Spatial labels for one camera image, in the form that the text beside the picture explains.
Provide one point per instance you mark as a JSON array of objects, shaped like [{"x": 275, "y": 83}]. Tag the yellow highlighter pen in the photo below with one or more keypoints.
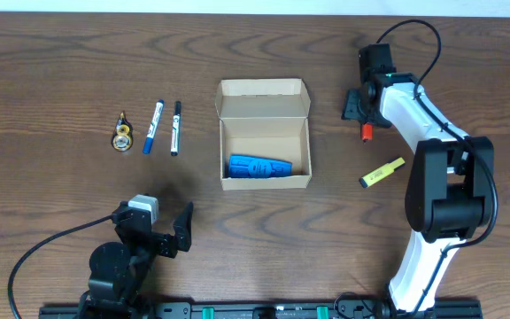
[{"x": 381, "y": 172}]

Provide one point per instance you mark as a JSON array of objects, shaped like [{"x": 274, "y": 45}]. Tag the open cardboard box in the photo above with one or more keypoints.
[{"x": 264, "y": 118}]

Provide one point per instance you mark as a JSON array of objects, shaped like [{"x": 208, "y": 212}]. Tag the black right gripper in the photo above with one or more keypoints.
[{"x": 350, "y": 107}]

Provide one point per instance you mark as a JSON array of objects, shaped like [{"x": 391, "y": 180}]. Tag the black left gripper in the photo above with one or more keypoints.
[{"x": 181, "y": 230}]

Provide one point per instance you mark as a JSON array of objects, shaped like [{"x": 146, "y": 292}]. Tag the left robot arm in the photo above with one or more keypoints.
[{"x": 118, "y": 269}]

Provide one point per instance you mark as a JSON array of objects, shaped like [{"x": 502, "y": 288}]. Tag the black mounting rail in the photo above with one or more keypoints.
[{"x": 340, "y": 309}]

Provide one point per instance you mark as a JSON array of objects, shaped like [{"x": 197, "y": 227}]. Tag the blue whiteboard marker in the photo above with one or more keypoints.
[{"x": 149, "y": 139}]

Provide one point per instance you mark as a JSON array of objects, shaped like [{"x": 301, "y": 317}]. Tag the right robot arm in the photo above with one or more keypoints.
[{"x": 451, "y": 197}]

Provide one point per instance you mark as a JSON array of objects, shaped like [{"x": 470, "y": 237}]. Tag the blue utility knife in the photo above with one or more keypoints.
[{"x": 254, "y": 167}]

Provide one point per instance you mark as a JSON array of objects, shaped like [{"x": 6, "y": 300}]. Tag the black whiteboard marker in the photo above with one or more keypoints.
[{"x": 176, "y": 127}]

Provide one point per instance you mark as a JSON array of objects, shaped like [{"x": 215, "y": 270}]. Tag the red marker pen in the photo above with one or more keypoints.
[{"x": 366, "y": 132}]

